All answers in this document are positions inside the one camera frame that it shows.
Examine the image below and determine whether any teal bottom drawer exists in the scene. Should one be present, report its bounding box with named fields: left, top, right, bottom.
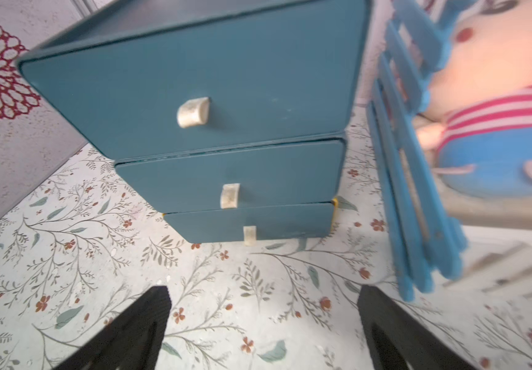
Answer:
left=164, top=202, right=335, bottom=244

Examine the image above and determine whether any blue white toy crib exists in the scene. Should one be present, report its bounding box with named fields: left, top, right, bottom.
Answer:
left=367, top=1, right=532, bottom=300

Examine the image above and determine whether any teal drawer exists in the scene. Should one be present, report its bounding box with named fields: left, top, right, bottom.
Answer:
left=164, top=202, right=335, bottom=244
left=16, top=1, right=372, bottom=161
left=115, top=138, right=346, bottom=214

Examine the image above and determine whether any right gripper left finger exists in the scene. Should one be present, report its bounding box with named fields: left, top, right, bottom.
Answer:
left=56, top=285, right=171, bottom=370

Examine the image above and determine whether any teal top drawer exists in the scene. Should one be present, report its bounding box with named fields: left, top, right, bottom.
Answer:
left=16, top=1, right=372, bottom=161

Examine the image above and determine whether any teal three-drawer cabinet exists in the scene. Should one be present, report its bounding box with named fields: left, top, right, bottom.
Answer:
left=16, top=0, right=372, bottom=243

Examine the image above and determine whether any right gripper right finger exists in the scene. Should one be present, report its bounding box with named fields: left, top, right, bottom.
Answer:
left=357, top=285, right=473, bottom=370

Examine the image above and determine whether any plush doll blue striped shirt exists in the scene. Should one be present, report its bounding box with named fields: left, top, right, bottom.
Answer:
left=416, top=1, right=532, bottom=198

